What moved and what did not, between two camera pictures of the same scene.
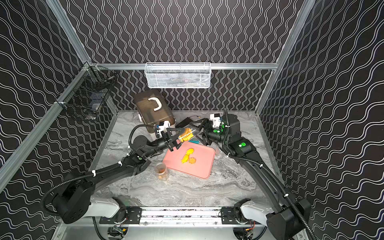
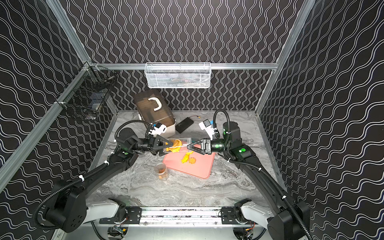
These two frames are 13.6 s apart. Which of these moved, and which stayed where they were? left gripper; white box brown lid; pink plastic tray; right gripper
Moved: right gripper; left gripper
Stayed: white box brown lid; pink plastic tray
